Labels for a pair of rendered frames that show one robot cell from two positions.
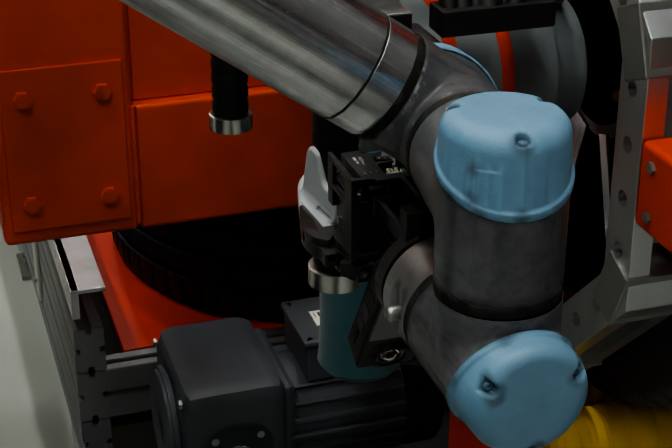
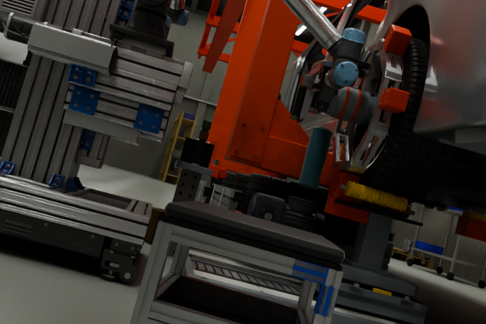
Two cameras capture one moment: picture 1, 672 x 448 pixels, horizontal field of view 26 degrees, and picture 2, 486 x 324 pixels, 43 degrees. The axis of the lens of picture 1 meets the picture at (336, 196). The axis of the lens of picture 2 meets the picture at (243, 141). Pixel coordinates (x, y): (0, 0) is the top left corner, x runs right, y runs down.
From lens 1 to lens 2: 159 cm
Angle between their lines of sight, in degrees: 32
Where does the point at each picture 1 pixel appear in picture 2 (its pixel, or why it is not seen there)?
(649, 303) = (377, 129)
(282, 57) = (320, 27)
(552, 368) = (353, 66)
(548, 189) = (359, 38)
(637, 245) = (377, 113)
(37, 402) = not seen: hidden behind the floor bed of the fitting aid
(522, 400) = (346, 69)
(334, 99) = (326, 37)
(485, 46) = (356, 92)
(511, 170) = (353, 32)
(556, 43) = (371, 100)
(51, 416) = not seen: hidden behind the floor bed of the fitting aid
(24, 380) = not seen: hidden behind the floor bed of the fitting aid
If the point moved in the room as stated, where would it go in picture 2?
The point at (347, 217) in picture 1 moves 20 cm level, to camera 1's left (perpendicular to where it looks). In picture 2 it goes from (322, 74) to (268, 61)
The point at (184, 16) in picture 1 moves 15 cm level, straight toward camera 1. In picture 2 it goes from (306, 16) to (308, 2)
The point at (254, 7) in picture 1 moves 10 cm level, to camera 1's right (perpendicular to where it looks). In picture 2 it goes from (317, 17) to (346, 23)
